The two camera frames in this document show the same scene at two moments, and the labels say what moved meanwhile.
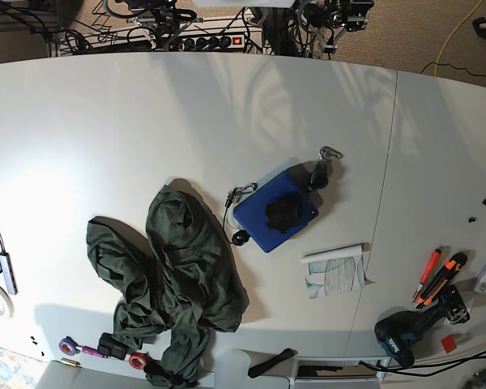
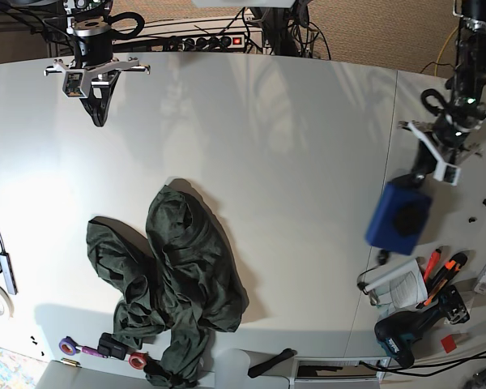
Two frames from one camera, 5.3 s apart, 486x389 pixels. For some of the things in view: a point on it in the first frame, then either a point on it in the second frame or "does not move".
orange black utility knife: x=448 y=271 does not move
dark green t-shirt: x=187 y=283 does not move
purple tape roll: x=68 y=346 does not move
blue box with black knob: x=281 y=207 to x=398 y=219
